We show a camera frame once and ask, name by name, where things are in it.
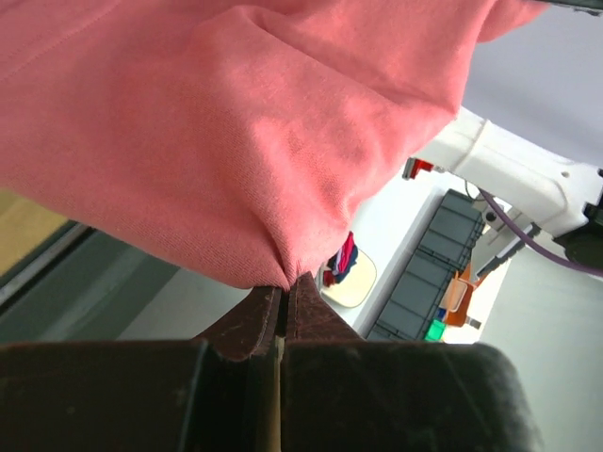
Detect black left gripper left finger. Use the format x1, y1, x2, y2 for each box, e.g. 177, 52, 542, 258
1, 287, 281, 451

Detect orange bracket part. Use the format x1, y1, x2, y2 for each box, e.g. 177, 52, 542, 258
440, 264, 481, 328

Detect red t shirt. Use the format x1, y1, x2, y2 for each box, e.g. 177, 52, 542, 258
1, 1, 545, 288

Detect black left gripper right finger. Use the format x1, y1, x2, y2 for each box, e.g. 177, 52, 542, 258
281, 275, 544, 451

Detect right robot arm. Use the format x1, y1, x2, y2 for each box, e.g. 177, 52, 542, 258
402, 109, 602, 281

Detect dark grey storage crates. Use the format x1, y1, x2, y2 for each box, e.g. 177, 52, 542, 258
366, 190, 485, 341

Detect green small box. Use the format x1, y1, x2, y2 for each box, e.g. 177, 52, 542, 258
424, 319, 446, 342

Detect beige round stool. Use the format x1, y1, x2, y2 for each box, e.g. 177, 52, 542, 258
318, 250, 377, 309

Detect aluminium frame rail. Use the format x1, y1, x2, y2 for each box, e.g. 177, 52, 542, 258
1, 220, 95, 309

